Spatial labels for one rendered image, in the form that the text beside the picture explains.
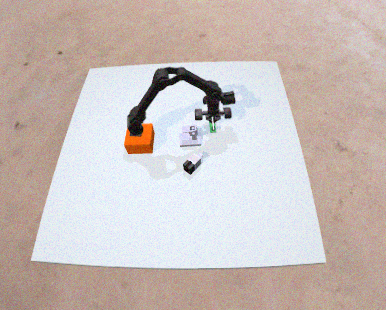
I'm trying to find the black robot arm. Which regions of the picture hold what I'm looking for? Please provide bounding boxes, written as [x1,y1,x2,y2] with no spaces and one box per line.
[127,66,235,137]

